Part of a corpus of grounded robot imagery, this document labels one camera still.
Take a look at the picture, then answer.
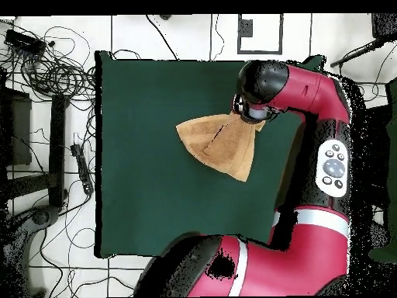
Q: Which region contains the black tripod base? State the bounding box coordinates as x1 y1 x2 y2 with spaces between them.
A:
0 204 60 297

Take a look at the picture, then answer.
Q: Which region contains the black flat box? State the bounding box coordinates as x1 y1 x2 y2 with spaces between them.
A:
0 87 33 166

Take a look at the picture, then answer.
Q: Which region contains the black boom pole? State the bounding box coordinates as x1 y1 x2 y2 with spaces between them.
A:
329 38 387 68

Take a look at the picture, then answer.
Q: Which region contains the black network box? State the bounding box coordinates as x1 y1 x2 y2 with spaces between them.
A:
4 28 47 57

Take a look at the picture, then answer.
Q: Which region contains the black power strip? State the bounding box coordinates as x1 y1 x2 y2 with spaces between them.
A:
70 143 95 196

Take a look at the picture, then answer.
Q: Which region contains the grey floor tape frame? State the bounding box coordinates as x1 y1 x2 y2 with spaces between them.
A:
237 12 284 56

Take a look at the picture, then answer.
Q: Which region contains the dark grey square plate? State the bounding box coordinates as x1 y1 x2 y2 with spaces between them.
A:
237 19 254 38

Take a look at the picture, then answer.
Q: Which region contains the dark green table cloth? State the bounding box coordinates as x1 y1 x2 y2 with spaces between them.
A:
94 50 326 260

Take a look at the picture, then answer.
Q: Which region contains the black speckled box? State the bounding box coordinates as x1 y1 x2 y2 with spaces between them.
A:
371 12 397 40

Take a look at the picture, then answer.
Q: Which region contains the yellow terry towel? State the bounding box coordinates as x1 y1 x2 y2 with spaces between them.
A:
175 112 267 183

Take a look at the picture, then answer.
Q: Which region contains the black stand bar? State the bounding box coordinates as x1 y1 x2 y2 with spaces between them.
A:
48 94 70 208

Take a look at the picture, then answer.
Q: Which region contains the dark green hanging cloth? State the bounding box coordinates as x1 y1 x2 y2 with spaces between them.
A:
368 77 397 264

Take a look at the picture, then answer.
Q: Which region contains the black floor cable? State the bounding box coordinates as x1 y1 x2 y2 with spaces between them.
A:
145 14 180 61

